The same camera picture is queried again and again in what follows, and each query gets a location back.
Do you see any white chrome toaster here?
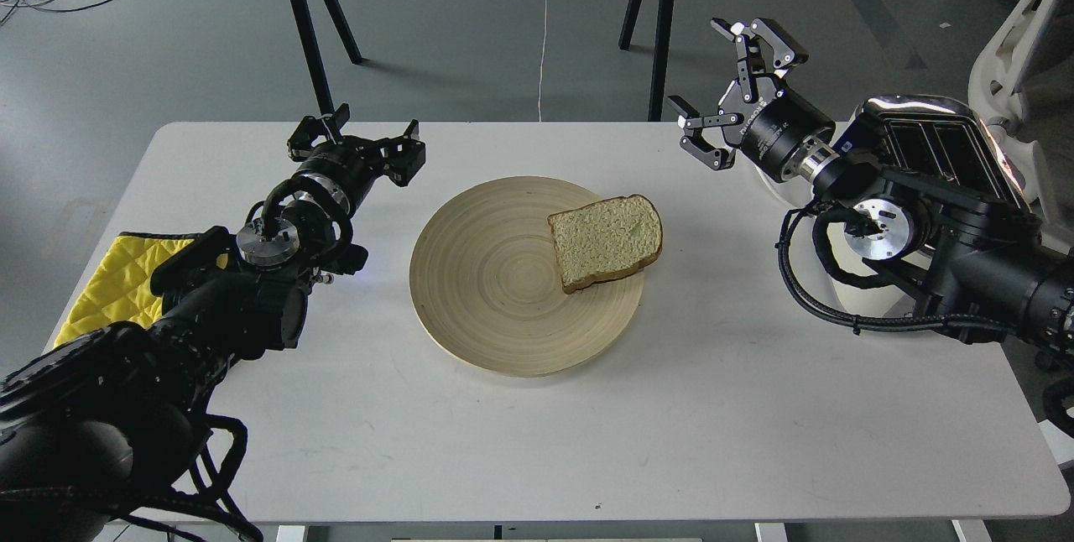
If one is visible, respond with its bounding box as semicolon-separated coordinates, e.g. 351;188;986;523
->
748;94;1041;274

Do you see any round wooden plate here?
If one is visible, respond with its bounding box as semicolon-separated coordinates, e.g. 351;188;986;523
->
409;176;645;378

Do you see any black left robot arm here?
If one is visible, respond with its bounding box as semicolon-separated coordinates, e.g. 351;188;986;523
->
1;105;426;541

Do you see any white hanging cable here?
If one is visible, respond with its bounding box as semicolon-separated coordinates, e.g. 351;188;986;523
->
538;0;551;122

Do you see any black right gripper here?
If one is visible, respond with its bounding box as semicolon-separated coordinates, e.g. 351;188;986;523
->
668;18;837;184

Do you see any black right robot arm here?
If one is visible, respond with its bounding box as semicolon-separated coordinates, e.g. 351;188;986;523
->
669;18;1071;369

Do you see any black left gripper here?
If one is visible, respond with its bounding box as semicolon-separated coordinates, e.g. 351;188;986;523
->
287;103;426;213

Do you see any slice of brown bread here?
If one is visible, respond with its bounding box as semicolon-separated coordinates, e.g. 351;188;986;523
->
547;194;664;294

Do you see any white office chair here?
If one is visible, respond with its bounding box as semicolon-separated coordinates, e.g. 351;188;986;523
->
967;0;1071;250

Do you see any yellow quilted cloth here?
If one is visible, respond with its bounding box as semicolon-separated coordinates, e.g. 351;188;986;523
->
50;232;202;348

